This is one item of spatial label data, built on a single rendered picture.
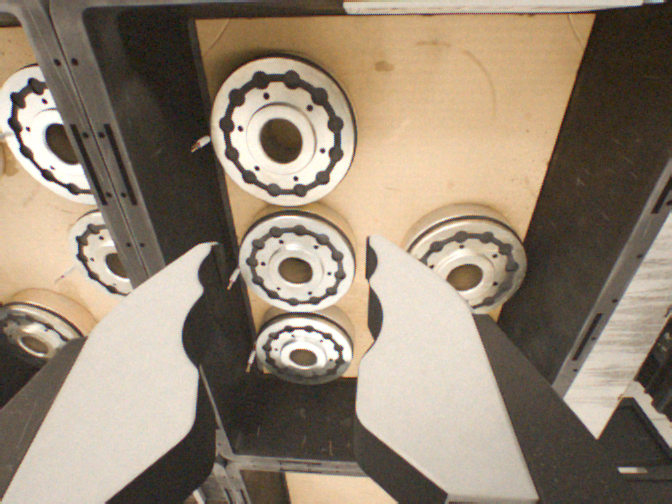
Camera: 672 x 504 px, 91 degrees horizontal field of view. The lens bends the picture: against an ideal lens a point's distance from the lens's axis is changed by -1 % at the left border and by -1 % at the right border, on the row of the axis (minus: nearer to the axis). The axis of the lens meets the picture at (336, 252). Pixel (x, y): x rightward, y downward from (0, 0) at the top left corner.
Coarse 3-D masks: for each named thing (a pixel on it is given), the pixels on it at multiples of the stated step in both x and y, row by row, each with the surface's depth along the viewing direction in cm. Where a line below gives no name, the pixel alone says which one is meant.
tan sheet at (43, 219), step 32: (0, 32) 24; (0, 64) 25; (0, 128) 27; (0, 192) 31; (32, 192) 31; (0, 224) 33; (32, 224) 32; (64, 224) 32; (0, 256) 35; (32, 256) 35; (64, 256) 34; (0, 288) 38; (32, 288) 37; (64, 288) 37; (96, 320) 39
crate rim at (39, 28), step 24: (0, 0) 14; (24, 0) 14; (48, 0) 15; (24, 24) 15; (48, 24) 15; (48, 48) 15; (48, 72) 16; (72, 96) 16; (72, 120) 17; (72, 144) 17; (96, 144) 17; (96, 168) 18; (96, 192) 19; (120, 216) 20; (120, 240) 21; (216, 456) 35
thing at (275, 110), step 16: (256, 112) 22; (272, 112) 22; (288, 112) 22; (304, 112) 22; (256, 128) 23; (304, 128) 22; (256, 144) 23; (304, 144) 23; (256, 160) 24; (272, 160) 24; (288, 160) 24; (304, 160) 24
